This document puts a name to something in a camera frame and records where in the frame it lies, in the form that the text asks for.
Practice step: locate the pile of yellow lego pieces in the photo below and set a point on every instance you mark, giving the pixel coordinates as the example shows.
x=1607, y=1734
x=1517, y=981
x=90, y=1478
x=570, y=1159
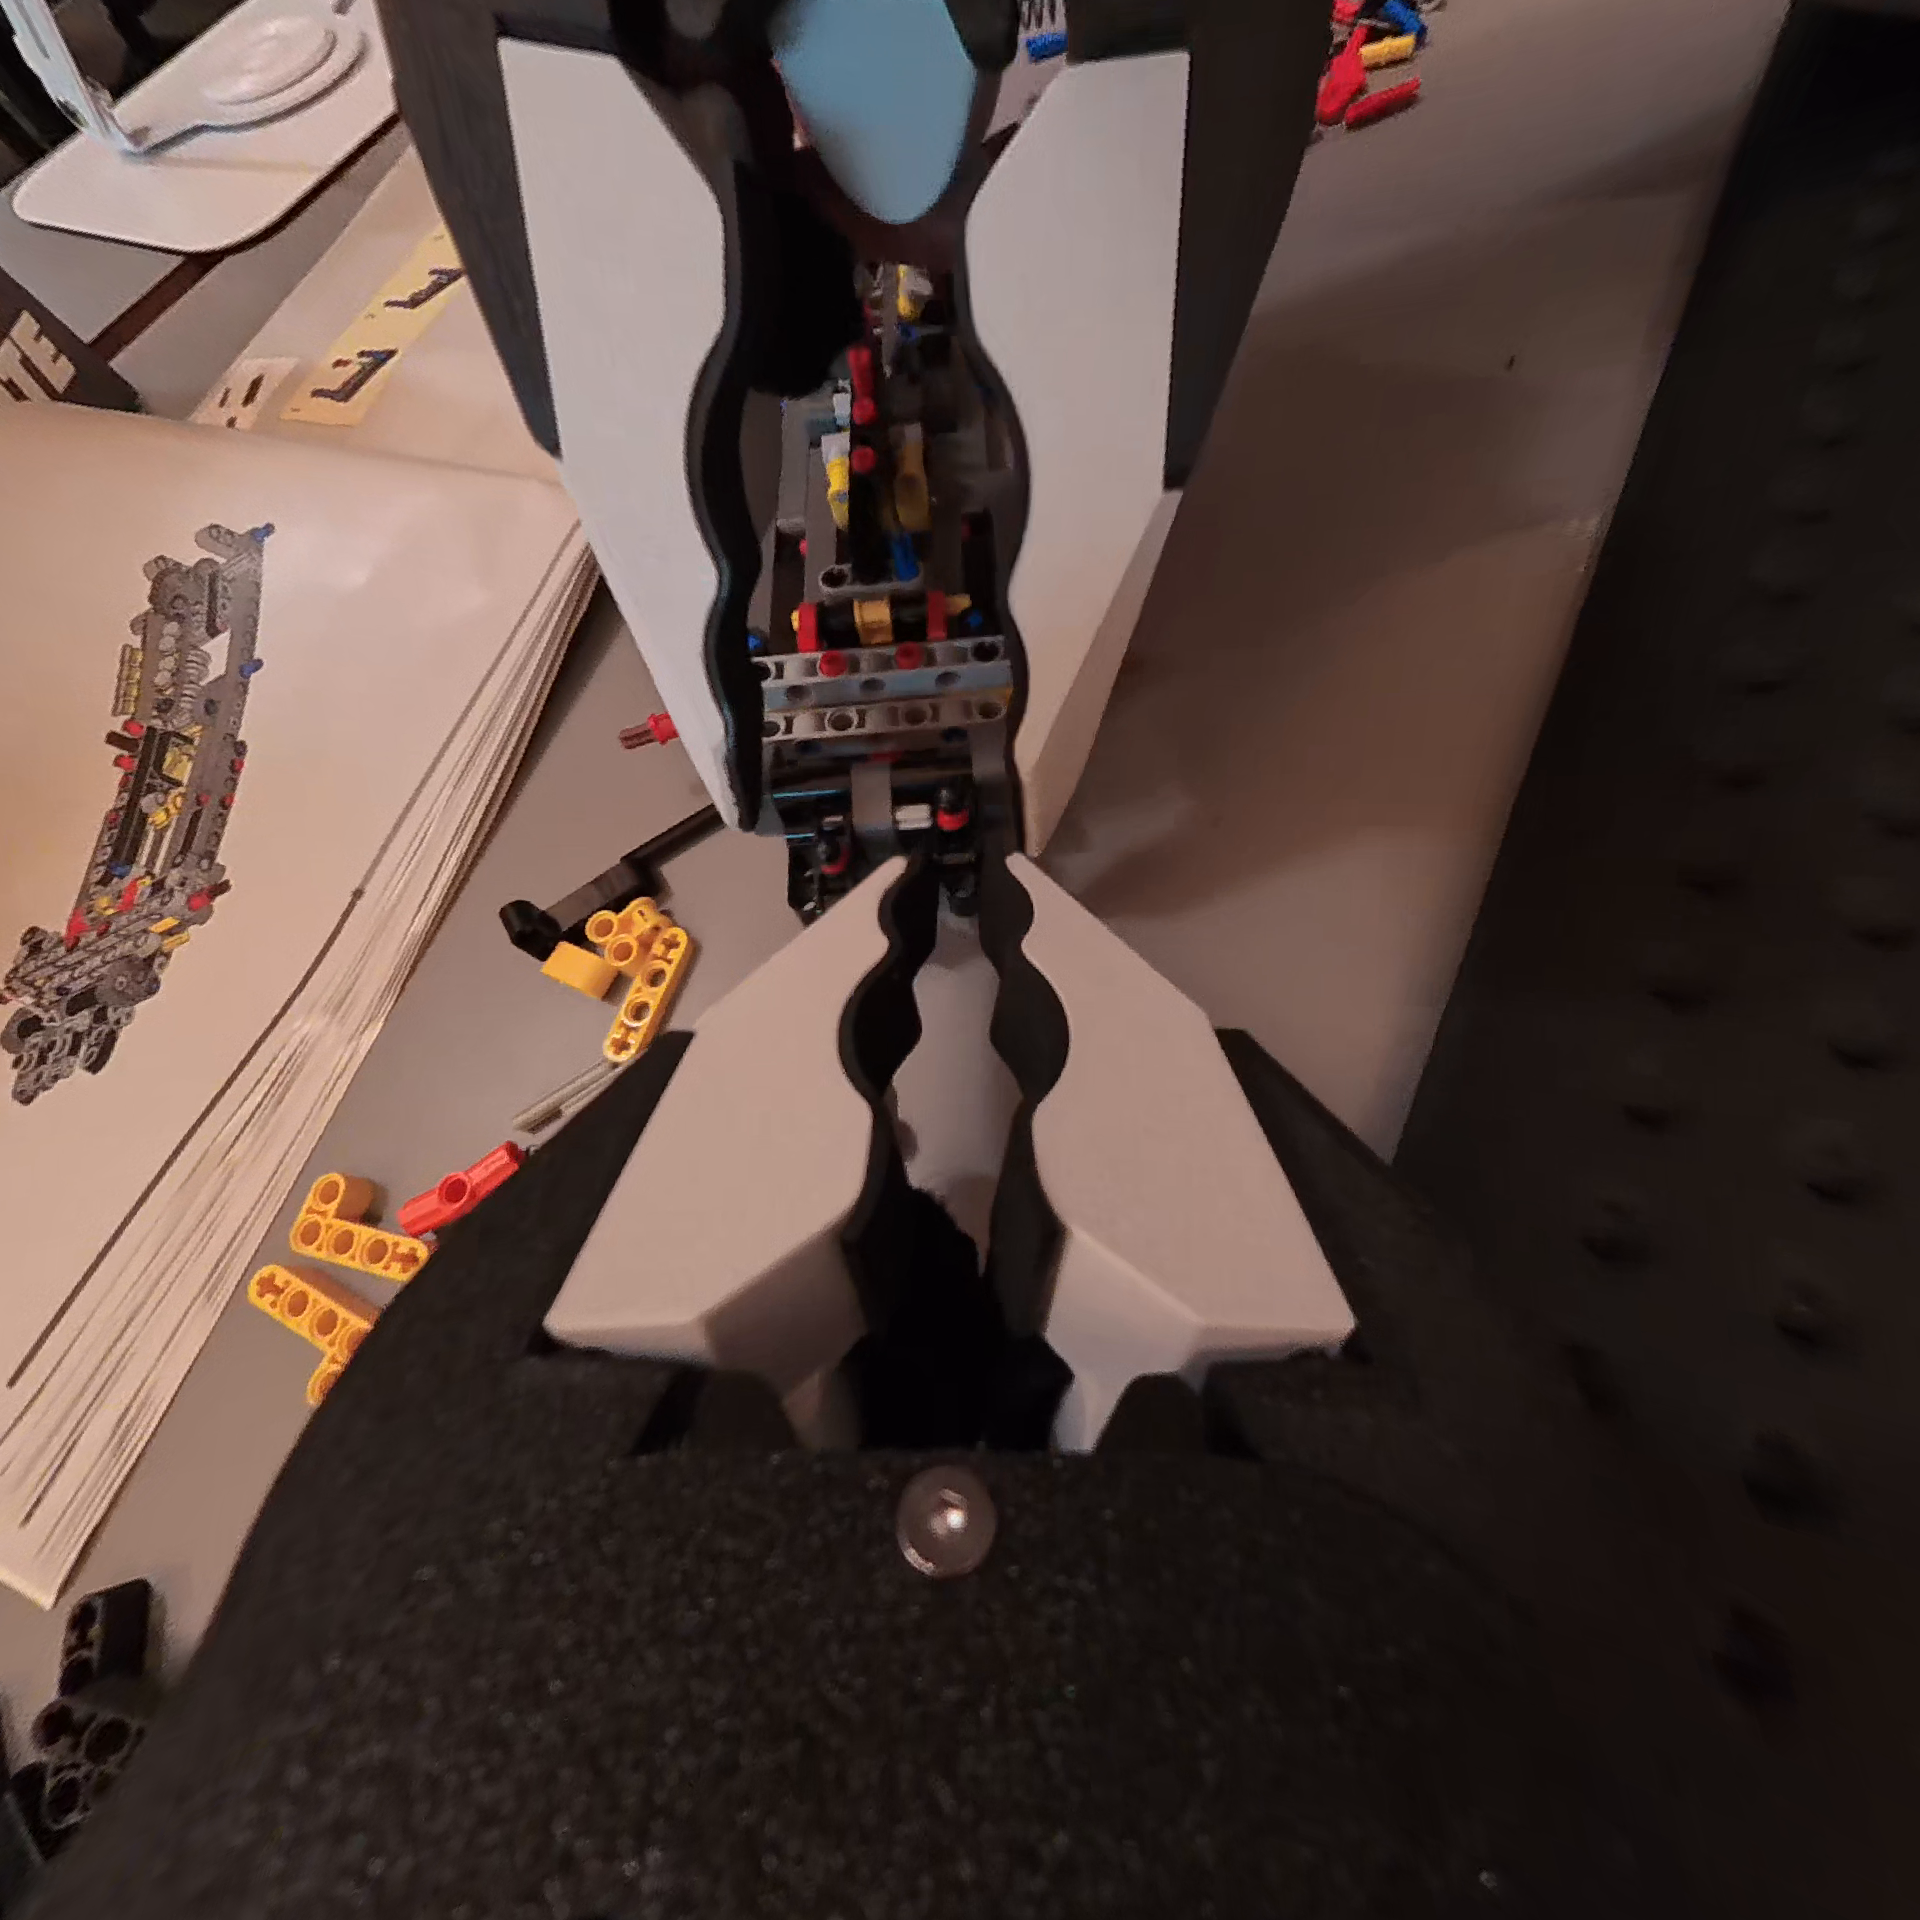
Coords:
x=646, y=991

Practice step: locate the grey lego axle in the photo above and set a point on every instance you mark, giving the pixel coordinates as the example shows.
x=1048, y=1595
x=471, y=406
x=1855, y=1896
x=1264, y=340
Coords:
x=570, y=1096

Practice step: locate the black perforated panel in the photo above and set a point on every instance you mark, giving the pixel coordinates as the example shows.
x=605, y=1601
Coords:
x=1726, y=1051

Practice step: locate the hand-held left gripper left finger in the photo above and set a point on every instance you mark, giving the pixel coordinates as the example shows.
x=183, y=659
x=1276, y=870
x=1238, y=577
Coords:
x=706, y=1215

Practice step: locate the pile of mixed lego pieces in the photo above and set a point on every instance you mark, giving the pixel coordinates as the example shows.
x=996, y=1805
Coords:
x=1371, y=67

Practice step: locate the long lego chassis assembly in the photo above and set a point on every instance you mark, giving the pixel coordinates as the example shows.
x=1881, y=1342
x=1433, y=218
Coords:
x=885, y=691

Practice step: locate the pile of black lego beams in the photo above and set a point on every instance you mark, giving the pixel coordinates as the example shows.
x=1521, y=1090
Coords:
x=75, y=1726

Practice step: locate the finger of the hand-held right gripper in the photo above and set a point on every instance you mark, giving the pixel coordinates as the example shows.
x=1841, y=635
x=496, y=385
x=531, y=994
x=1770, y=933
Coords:
x=615, y=376
x=1103, y=376

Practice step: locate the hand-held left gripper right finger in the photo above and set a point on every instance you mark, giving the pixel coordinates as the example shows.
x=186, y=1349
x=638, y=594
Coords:
x=1185, y=1215

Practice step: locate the black lego crank piece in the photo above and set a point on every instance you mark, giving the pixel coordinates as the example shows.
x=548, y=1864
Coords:
x=585, y=907

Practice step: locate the red lego axle connector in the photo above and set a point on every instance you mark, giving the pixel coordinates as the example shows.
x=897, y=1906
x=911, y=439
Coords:
x=456, y=1189

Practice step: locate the thick open lego instruction booklet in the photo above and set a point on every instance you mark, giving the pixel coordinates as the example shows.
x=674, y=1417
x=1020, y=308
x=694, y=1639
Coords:
x=300, y=901

